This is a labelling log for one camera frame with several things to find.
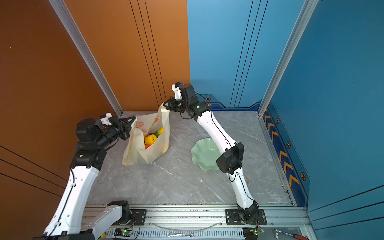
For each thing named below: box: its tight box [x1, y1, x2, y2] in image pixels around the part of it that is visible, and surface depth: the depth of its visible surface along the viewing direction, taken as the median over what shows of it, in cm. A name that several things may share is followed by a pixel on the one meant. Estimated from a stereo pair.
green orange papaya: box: [155, 127, 164, 138], surface depth 98 cm
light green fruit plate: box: [191, 137, 221, 171], surface depth 97 cm
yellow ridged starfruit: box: [144, 134, 158, 145], surface depth 93 cm
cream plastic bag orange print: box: [122, 101, 171, 166], surface depth 81 cm
